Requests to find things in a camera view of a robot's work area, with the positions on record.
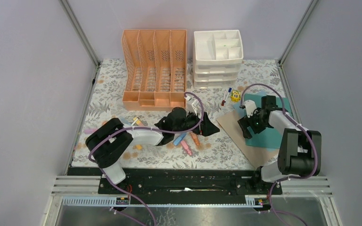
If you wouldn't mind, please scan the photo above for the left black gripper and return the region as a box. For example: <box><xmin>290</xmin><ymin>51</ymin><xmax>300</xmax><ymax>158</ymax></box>
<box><xmin>173</xmin><ymin>109</ymin><xmax>220</xmax><ymax>137</ymax></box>

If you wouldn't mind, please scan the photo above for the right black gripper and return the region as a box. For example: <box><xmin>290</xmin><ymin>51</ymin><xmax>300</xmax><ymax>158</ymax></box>
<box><xmin>237</xmin><ymin>108</ymin><xmax>270</xmax><ymax>140</ymax></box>

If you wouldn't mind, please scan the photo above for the teal folder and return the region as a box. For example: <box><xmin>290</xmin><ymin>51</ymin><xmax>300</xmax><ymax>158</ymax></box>
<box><xmin>244</xmin><ymin>94</ymin><xmax>282</xmax><ymax>149</ymax></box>

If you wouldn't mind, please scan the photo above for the light blue folder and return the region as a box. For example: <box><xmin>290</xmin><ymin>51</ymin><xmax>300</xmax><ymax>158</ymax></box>
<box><xmin>233</xmin><ymin>91</ymin><xmax>267</xmax><ymax>116</ymax></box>

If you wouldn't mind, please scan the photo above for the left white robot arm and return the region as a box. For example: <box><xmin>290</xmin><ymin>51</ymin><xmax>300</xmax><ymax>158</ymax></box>
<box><xmin>85</xmin><ymin>107</ymin><xmax>220</xmax><ymax>194</ymax></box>

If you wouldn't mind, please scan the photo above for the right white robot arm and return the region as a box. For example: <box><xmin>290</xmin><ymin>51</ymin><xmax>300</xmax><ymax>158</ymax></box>
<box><xmin>238</xmin><ymin>95</ymin><xmax>322</xmax><ymax>194</ymax></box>

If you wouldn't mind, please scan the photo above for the floral patterned desk mat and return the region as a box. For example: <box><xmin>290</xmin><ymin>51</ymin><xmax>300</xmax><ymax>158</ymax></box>
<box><xmin>71</xmin><ymin>59</ymin><xmax>284</xmax><ymax>170</ymax></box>

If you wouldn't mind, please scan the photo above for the orange highlighter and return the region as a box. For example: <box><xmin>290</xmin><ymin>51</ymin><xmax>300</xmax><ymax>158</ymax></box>
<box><xmin>190</xmin><ymin>132</ymin><xmax>200</xmax><ymax>146</ymax></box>

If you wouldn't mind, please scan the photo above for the yellow owl eraser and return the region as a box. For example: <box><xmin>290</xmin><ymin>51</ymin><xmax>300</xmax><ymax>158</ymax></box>
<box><xmin>230</xmin><ymin>90</ymin><xmax>241</xmax><ymax>103</ymax></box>

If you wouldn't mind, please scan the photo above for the red cap marker near drawers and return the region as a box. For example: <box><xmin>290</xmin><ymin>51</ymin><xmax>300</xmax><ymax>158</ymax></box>
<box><xmin>221</xmin><ymin>90</ymin><xmax>228</xmax><ymax>106</ymax></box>

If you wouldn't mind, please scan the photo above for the blue cap whiteboard marker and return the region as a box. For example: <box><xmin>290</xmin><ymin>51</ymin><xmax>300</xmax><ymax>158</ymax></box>
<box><xmin>225</xmin><ymin>88</ymin><xmax>232</xmax><ymax>100</ymax></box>

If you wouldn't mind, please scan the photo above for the orange plastic file organizer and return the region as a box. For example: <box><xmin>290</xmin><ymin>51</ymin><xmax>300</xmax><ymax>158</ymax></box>
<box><xmin>121</xmin><ymin>30</ymin><xmax>188</xmax><ymax>111</ymax></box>

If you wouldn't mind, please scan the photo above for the white plastic drawer unit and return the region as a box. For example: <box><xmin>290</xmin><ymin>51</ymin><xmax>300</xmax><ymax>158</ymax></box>
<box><xmin>193</xmin><ymin>30</ymin><xmax>244</xmax><ymax>89</ymax></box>

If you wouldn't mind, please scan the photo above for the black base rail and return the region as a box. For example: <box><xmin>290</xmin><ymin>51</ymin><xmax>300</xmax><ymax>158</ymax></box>
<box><xmin>67</xmin><ymin>167</ymin><xmax>289</xmax><ymax>207</ymax></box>

